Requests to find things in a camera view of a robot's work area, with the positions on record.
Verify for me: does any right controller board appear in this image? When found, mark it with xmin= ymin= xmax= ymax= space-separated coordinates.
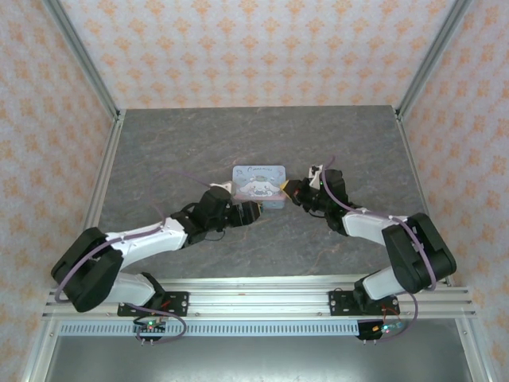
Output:
xmin=357 ymin=318 xmax=406 ymax=341

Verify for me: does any grey metal panel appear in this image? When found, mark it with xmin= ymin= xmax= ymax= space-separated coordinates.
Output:
xmin=43 ymin=336 xmax=474 ymax=382

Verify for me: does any light blue cartoon pouch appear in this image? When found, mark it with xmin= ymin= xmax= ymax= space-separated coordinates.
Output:
xmin=232 ymin=165 xmax=287 ymax=211

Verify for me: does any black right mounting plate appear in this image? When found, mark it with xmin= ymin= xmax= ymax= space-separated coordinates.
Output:
xmin=328 ymin=290 xmax=398 ymax=318

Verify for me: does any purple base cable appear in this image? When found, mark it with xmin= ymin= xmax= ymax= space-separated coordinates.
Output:
xmin=126 ymin=300 xmax=188 ymax=344
xmin=375 ymin=292 xmax=419 ymax=343

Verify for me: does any slotted grey cable duct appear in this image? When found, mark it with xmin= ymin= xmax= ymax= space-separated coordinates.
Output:
xmin=59 ymin=321 xmax=434 ymax=337

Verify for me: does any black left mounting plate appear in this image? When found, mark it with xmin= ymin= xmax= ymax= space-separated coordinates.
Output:
xmin=118 ymin=291 xmax=190 ymax=318

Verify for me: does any aluminium table side rail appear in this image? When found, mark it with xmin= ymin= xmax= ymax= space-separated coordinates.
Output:
xmin=395 ymin=109 xmax=450 ymax=286
xmin=85 ymin=119 xmax=126 ymax=236

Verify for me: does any left controller board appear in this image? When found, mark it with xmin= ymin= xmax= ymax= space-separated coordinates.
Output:
xmin=133 ymin=318 xmax=168 ymax=343

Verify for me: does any controller board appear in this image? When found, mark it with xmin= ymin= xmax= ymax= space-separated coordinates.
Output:
xmin=133 ymin=318 xmax=168 ymax=343
xmin=357 ymin=318 xmax=406 ymax=341

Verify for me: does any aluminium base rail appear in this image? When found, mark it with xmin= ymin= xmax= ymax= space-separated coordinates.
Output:
xmin=41 ymin=278 xmax=478 ymax=319

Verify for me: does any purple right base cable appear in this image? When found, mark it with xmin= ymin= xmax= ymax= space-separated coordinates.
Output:
xmin=375 ymin=292 xmax=419 ymax=343

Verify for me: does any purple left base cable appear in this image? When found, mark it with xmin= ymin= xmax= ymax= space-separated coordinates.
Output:
xmin=126 ymin=300 xmax=188 ymax=344

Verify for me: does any aluminium frame post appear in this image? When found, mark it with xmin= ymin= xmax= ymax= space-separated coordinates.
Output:
xmin=41 ymin=0 xmax=122 ymax=120
xmin=397 ymin=0 xmax=474 ymax=120

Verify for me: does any black mounting plate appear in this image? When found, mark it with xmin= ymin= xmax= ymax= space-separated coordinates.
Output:
xmin=328 ymin=290 xmax=398 ymax=318
xmin=118 ymin=291 xmax=190 ymax=318

